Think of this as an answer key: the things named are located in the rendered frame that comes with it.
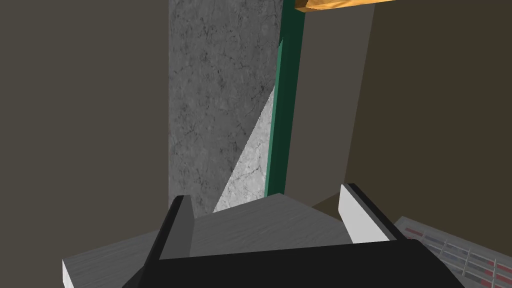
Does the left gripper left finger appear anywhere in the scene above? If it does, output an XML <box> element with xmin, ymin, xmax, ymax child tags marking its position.
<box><xmin>147</xmin><ymin>194</ymin><xmax>196</xmax><ymax>262</ymax></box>

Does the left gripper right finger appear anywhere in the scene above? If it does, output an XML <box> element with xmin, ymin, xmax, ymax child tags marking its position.
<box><xmin>337</xmin><ymin>182</ymin><xmax>398</xmax><ymax>245</ymax></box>

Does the grey wooden table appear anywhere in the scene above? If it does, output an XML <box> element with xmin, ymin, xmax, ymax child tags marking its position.
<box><xmin>61</xmin><ymin>193</ymin><xmax>354</xmax><ymax>288</ymax></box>

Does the white framed red grey panel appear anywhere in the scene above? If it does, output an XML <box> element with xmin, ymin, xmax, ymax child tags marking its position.
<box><xmin>393</xmin><ymin>215</ymin><xmax>512</xmax><ymax>288</ymax></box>

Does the green door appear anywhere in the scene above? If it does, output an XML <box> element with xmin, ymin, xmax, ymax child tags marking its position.
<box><xmin>263</xmin><ymin>0</ymin><xmax>306</xmax><ymax>199</ymax></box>

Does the orange wooden board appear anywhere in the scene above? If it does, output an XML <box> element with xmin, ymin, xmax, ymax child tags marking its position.
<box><xmin>294</xmin><ymin>0</ymin><xmax>398</xmax><ymax>13</ymax></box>

